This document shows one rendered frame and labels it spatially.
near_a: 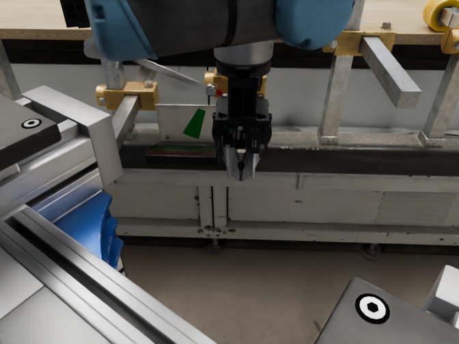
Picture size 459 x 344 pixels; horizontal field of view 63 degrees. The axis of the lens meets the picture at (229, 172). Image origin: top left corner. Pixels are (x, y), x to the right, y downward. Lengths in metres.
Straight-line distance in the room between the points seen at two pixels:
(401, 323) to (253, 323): 1.20
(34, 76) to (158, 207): 0.61
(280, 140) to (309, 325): 0.72
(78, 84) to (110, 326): 0.95
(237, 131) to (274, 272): 1.07
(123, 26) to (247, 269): 1.31
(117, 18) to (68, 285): 0.21
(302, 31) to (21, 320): 0.32
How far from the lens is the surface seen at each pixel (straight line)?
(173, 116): 0.90
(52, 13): 1.28
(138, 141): 0.95
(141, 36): 0.31
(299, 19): 0.34
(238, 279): 1.49
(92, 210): 0.47
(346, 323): 0.20
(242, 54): 0.46
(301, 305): 1.46
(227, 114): 0.50
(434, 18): 1.13
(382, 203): 1.46
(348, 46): 0.84
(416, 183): 1.13
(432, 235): 1.62
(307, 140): 0.95
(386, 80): 0.68
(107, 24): 0.30
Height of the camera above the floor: 1.21
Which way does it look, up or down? 38 degrees down
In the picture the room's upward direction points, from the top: straight up
